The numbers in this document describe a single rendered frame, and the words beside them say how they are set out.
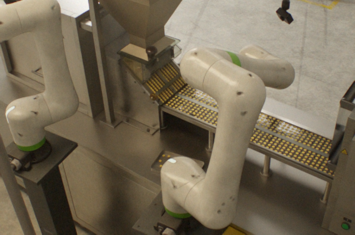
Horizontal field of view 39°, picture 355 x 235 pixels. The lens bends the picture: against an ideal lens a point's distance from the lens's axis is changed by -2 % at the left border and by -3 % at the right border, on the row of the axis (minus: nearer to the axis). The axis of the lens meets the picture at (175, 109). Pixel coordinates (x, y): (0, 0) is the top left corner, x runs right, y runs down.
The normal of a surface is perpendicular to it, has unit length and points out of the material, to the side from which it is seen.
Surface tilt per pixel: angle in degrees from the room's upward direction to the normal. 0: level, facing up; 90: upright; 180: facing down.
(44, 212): 90
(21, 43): 90
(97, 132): 0
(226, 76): 28
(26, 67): 90
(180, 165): 2
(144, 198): 90
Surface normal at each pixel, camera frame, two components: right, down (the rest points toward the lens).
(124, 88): -0.58, 0.53
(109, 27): 0.81, 0.34
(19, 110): 0.00, -0.61
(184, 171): -0.06, -0.77
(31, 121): 0.53, 0.49
